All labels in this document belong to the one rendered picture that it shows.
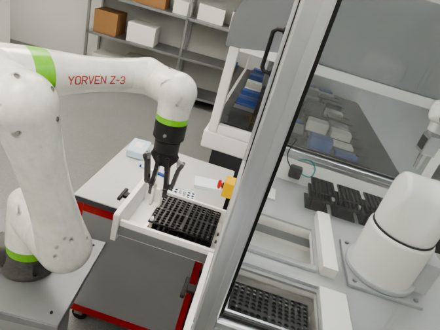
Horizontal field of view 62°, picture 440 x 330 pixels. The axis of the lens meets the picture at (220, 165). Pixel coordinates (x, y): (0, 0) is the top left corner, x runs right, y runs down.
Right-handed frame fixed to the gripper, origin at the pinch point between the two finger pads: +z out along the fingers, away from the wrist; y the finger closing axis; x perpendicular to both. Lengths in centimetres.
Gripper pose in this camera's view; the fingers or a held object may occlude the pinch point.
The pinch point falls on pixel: (156, 195)
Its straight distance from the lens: 118.8
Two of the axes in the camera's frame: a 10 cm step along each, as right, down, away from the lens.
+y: -9.5, -2.9, 0.5
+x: -1.8, 4.2, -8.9
